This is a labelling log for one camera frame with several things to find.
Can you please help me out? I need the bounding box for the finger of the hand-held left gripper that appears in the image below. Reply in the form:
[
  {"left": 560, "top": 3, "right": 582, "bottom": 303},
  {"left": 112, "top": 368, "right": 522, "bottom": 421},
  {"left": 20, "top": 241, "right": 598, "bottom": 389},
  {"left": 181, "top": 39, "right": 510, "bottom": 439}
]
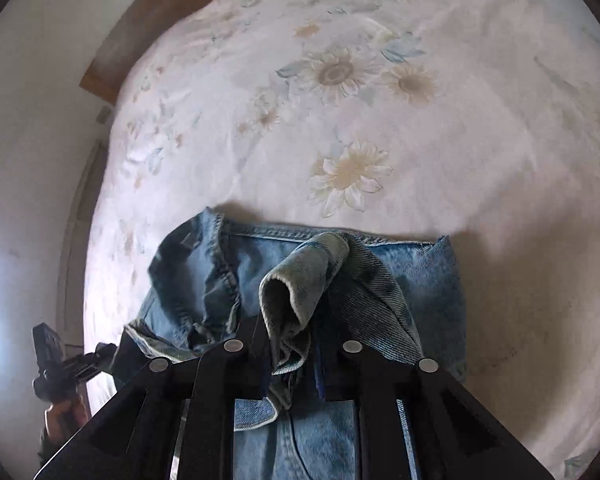
[{"left": 111, "top": 341, "right": 152, "bottom": 378}]

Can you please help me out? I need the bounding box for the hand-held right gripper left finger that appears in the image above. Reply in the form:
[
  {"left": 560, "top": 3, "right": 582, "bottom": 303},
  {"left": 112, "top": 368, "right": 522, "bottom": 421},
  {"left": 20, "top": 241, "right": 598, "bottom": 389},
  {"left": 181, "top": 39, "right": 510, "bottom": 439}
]
[{"left": 34, "top": 317, "right": 273, "bottom": 480}]

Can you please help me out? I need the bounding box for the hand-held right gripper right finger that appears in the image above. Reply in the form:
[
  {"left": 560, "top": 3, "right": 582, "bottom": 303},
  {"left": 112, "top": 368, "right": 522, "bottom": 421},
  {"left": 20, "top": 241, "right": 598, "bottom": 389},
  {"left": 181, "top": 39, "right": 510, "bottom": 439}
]
[{"left": 315, "top": 310, "right": 556, "bottom": 480}]

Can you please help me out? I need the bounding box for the blue denim jacket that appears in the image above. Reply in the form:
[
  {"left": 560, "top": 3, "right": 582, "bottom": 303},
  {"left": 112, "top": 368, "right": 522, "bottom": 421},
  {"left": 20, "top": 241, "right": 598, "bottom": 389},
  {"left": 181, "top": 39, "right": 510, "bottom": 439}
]
[{"left": 122, "top": 206, "right": 467, "bottom": 480}]

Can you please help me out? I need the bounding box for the person's left hand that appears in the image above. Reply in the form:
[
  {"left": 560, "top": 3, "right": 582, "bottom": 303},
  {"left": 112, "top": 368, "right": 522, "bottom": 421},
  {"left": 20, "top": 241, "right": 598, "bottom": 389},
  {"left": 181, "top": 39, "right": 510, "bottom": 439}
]
[{"left": 44, "top": 392, "right": 90, "bottom": 448}]

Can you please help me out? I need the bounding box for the floral white duvet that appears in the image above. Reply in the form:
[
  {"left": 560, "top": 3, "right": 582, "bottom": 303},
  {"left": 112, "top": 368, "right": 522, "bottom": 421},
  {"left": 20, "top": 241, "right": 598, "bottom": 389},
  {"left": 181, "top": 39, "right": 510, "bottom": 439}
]
[{"left": 82, "top": 0, "right": 600, "bottom": 480}]

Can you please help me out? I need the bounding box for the wooden headboard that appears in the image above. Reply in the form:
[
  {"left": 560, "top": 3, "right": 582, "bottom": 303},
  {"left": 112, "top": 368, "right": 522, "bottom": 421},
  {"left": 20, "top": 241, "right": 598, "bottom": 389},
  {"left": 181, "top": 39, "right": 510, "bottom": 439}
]
[{"left": 80, "top": 0, "right": 261, "bottom": 103}]

